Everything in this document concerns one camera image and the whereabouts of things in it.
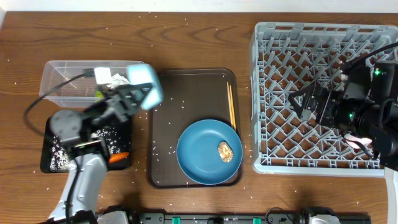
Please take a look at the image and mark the light blue rice bowl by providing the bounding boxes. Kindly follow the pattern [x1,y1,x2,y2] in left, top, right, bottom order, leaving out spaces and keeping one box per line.
[127,63,164,110]

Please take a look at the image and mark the yellow snack wrapper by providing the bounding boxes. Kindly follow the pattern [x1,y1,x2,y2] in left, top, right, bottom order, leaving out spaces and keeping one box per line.
[95,90,104,98]

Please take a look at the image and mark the orange carrot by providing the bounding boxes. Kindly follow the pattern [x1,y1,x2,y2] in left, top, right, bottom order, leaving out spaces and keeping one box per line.
[109,152,129,164]

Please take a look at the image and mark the pink plastic cup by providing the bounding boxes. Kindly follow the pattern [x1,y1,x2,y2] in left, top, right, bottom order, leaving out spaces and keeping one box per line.
[344,134,372,149]

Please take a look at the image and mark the pile of white rice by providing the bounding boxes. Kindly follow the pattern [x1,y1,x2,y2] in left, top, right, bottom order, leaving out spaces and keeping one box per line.
[49,127,122,172]

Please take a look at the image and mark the white tissue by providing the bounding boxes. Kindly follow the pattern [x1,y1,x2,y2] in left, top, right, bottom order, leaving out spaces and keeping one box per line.
[106,73,130,89]

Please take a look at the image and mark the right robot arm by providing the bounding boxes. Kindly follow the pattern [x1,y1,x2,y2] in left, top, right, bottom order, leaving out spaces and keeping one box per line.
[288,60,397,223]

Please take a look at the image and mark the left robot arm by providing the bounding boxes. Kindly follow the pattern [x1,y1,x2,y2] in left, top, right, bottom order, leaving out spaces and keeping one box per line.
[47,83,154,223]

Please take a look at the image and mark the grey dishwasher rack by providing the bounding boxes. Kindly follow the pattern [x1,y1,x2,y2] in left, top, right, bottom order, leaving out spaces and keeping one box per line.
[249,22,397,178]

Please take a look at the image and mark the clear plastic waste bin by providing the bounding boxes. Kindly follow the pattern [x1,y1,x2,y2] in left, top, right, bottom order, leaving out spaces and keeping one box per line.
[39,60,142,108]

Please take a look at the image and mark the brown serving tray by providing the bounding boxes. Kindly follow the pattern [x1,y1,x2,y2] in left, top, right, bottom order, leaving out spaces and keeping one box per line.
[147,68,243,189]

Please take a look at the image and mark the wooden chopstick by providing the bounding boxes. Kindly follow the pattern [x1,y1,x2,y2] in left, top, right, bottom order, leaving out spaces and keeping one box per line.
[229,85,236,131]
[226,82,233,128]

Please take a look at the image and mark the black rectangular tray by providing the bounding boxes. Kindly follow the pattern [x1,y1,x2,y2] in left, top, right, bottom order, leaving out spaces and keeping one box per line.
[40,114,133,174]

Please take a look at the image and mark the brown food piece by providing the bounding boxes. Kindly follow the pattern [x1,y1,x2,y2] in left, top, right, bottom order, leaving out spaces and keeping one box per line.
[217,141,234,162]

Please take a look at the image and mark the dark blue plate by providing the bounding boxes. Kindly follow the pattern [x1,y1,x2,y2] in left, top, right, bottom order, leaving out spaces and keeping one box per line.
[176,119,243,185]

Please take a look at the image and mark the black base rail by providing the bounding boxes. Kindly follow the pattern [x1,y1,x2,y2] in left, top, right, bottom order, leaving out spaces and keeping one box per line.
[96,212,373,224]

